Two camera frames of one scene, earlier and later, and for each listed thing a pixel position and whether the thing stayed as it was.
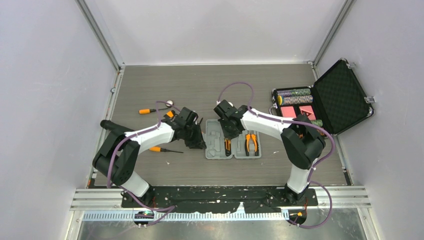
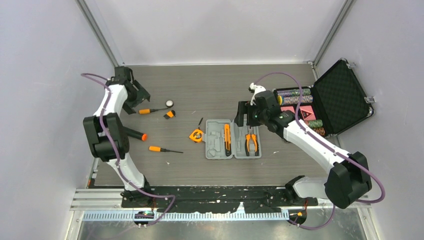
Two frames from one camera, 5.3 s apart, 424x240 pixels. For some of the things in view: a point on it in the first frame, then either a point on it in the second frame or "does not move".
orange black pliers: [247, 144] does not move
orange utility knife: [228, 145] does not move
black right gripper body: [228, 132] → [259, 116]
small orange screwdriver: [148, 111] does not move
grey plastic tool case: [215, 144] does not move
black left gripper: [198, 142] → [142, 94]
